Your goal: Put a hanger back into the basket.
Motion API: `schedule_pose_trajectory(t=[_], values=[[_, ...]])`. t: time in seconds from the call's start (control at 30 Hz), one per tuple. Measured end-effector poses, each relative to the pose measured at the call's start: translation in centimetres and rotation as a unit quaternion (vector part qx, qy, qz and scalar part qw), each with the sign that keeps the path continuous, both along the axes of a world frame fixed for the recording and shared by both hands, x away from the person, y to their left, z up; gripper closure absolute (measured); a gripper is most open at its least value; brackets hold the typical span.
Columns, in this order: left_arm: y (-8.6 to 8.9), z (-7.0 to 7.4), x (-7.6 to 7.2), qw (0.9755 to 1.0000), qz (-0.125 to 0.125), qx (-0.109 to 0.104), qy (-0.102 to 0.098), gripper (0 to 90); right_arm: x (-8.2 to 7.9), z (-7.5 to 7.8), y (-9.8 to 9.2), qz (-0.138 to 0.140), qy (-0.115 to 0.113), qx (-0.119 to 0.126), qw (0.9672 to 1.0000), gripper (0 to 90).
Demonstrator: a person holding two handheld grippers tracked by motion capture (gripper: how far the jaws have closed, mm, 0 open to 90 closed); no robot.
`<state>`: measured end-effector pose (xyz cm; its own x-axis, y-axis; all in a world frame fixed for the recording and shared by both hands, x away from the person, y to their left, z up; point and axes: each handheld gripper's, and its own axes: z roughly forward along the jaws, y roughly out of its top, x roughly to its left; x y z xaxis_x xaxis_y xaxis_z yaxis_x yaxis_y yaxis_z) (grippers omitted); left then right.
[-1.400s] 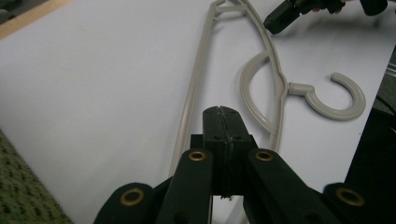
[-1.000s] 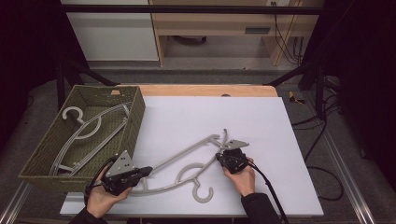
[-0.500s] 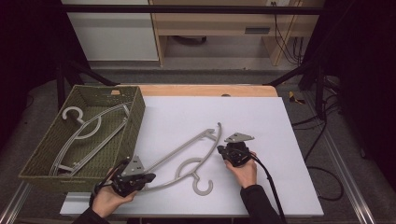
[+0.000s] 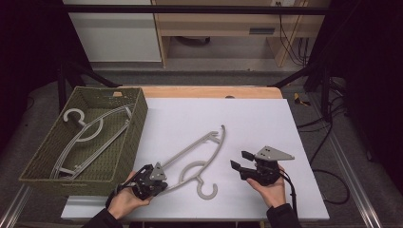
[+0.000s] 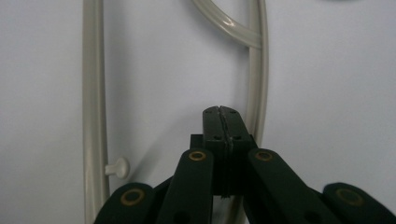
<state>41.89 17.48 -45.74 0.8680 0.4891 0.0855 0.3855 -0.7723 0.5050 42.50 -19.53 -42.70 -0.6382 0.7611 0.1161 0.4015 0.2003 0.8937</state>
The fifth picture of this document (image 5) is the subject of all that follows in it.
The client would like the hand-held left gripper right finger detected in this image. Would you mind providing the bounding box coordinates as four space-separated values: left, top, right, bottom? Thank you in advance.
220 105 259 198

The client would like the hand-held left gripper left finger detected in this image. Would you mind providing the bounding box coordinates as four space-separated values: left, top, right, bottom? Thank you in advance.
190 105 231 199

